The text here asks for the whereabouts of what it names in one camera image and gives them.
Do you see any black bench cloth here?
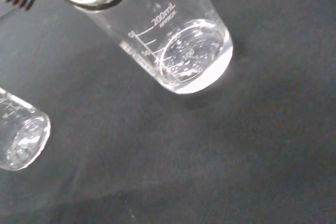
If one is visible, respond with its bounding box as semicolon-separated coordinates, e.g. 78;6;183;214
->
0;0;336;224

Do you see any empty clear glass beaker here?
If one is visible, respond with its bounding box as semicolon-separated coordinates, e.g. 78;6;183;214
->
0;87;51;172

